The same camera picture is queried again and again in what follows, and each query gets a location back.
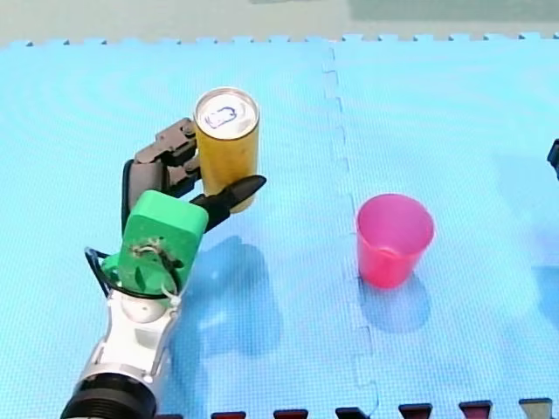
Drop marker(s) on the yellow drink can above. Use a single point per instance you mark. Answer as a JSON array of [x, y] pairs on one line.
[[227, 153]]

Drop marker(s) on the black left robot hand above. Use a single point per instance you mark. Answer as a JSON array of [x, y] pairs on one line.
[[153, 168]]

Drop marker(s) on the pink plastic cup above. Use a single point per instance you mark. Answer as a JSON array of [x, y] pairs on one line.
[[391, 242]]

